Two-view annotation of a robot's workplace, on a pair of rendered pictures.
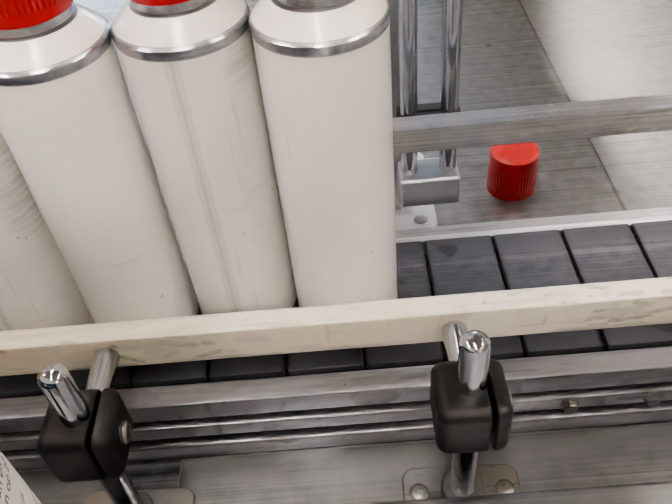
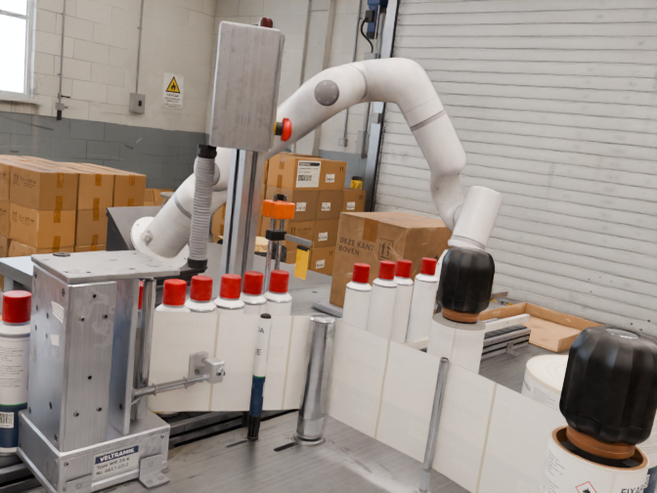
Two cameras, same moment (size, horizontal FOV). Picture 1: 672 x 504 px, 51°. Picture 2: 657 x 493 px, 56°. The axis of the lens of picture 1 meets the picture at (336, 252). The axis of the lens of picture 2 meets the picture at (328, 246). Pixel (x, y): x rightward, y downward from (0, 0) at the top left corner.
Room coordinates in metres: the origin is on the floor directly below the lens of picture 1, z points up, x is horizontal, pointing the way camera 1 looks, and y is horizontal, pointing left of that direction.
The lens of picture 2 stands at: (-0.51, 0.72, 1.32)
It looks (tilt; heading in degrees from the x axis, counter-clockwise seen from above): 10 degrees down; 312
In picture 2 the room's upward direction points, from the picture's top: 7 degrees clockwise
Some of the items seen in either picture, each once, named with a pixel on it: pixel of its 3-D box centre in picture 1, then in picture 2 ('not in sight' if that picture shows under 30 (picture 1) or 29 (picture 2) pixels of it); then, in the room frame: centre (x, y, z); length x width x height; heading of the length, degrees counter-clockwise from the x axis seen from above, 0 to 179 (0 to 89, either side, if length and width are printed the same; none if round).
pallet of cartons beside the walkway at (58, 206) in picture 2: not in sight; (50, 223); (4.08, -1.28, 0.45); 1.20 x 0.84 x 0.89; 7
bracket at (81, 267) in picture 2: not in sight; (106, 264); (0.16, 0.36, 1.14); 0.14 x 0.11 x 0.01; 88
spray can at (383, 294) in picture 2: not in sight; (381, 309); (0.24, -0.30, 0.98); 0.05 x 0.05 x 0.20
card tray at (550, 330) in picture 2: not in sight; (540, 325); (0.21, -1.06, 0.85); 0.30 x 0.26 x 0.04; 88
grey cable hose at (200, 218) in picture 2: not in sight; (201, 206); (0.35, 0.09, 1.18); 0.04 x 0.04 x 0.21
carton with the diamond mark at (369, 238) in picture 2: not in sight; (399, 264); (0.52, -0.74, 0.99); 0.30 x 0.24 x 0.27; 89
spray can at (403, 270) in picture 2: not in sight; (398, 306); (0.24, -0.35, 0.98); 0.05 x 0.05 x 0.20
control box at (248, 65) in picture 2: not in sight; (245, 91); (0.33, 0.04, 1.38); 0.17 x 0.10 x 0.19; 143
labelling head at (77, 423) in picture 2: not in sight; (98, 365); (0.17, 0.36, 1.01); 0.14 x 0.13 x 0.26; 88
